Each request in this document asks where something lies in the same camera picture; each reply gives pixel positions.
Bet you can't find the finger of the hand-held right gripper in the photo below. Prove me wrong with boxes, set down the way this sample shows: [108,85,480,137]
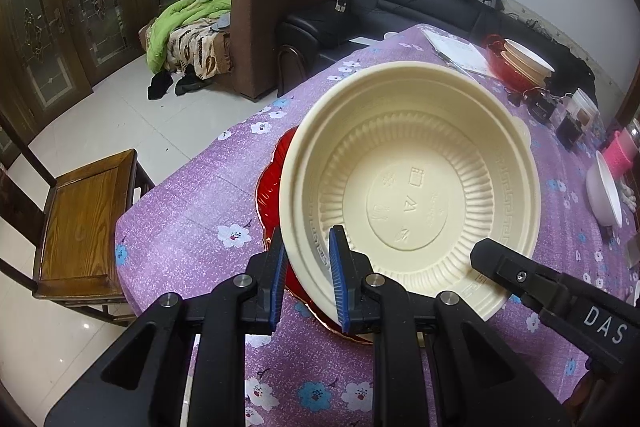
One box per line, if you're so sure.
[469,238,562,309]

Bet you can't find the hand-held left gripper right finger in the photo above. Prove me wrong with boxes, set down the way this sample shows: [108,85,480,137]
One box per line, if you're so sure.
[326,225,572,427]

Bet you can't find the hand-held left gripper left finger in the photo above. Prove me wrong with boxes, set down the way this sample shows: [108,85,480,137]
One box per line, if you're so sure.
[44,233,290,427]

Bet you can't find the red plate with gold print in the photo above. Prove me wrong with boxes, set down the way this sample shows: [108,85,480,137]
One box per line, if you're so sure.
[255,127,382,347]

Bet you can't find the large white bowl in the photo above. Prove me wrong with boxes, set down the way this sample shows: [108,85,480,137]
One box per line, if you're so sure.
[585,150,625,228]

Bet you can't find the stack of cream plates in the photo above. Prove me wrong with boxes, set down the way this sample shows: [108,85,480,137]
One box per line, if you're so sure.
[502,38,556,74]

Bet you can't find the purple floral tablecloth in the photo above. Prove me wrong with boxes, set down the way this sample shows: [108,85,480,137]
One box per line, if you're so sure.
[114,24,640,427]

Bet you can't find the black box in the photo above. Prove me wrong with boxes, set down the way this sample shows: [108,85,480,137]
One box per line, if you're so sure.
[556,114,584,151]

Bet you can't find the pink sleeved jar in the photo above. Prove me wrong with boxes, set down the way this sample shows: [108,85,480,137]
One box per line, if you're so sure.
[602,119,640,178]

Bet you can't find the white plastic jar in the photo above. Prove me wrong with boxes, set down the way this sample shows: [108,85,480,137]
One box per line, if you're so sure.
[567,87,601,131]

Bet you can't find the red plastic plate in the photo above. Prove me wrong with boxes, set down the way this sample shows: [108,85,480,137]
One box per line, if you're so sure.
[485,34,549,91]

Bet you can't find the black pen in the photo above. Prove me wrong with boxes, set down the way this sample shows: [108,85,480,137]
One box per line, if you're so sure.
[434,49,482,81]

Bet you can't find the curved wooden chair back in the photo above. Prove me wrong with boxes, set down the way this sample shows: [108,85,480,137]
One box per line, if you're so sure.
[277,44,307,98]

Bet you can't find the dark clothes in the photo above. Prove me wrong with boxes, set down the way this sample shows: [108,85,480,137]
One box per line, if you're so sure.
[146,69,207,101]

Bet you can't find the white paper sheets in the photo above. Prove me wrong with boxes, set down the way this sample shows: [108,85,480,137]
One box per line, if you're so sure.
[422,28,494,76]

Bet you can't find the brown patterned blanket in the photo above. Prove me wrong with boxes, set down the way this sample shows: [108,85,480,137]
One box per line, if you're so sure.
[164,24,234,81]

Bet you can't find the brown armchair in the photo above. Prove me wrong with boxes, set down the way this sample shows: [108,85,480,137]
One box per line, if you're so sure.
[223,0,354,102]

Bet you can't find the black leather sofa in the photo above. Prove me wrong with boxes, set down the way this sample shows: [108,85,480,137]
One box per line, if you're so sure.
[277,0,599,104]

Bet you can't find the green blanket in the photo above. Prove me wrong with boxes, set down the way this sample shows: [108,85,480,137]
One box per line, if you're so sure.
[145,0,232,74]

